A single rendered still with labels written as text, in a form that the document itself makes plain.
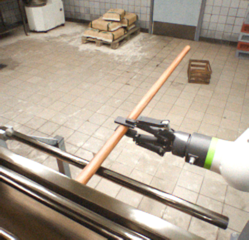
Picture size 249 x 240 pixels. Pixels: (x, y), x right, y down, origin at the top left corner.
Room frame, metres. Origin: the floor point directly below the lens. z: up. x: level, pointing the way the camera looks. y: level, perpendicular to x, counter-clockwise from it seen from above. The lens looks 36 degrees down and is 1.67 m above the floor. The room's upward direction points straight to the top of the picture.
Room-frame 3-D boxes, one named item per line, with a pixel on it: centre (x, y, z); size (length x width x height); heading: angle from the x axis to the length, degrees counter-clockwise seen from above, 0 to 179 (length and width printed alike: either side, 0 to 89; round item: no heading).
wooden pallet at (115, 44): (5.19, 0.24, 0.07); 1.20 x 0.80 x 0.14; 153
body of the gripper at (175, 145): (0.53, -0.15, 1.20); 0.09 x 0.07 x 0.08; 63
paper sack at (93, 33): (5.01, 0.54, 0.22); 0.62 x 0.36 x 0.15; 158
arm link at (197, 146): (0.49, -0.21, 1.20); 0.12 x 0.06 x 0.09; 153
